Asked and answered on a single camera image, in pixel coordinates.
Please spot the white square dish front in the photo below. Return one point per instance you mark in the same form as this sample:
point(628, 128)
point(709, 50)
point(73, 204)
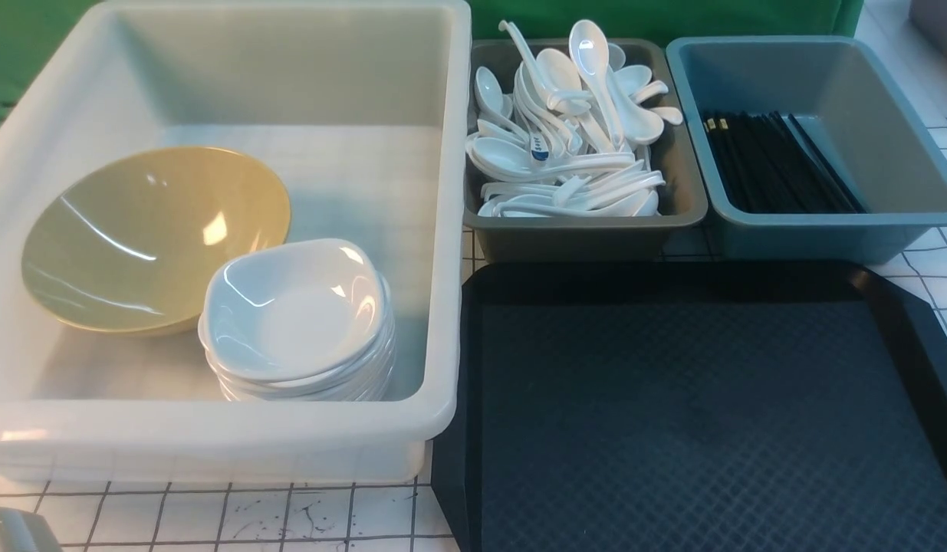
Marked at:
point(295, 312)

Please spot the yellow noodle bowl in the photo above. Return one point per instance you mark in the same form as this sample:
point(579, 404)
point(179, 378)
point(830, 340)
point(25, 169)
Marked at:
point(130, 248)

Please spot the white soup spoon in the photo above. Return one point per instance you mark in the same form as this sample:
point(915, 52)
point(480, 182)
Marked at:
point(589, 50)

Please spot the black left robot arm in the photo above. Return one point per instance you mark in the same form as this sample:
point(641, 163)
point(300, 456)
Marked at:
point(25, 531)

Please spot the pile of white spoons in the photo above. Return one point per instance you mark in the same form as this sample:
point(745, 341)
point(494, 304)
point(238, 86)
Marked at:
point(544, 147)

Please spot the grey-brown spoon bin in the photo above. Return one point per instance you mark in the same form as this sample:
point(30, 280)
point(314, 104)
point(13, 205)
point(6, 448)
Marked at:
point(683, 202)

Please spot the large white plastic tub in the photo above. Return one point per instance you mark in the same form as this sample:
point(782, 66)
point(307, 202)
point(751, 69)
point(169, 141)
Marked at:
point(361, 109)

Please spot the black textured serving tray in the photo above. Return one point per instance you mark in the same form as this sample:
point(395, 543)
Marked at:
point(695, 406)

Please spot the stack of white dishes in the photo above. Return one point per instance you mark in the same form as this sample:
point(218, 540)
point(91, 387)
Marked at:
point(363, 379)

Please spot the bundle of black chopsticks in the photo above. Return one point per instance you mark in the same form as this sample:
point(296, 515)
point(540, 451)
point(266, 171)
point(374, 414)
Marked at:
point(769, 164)

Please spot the blue-grey chopstick bin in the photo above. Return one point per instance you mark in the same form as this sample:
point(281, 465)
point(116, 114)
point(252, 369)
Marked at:
point(854, 111)

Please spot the green backdrop cloth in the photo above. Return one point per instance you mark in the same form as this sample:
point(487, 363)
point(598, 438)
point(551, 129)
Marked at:
point(31, 31)

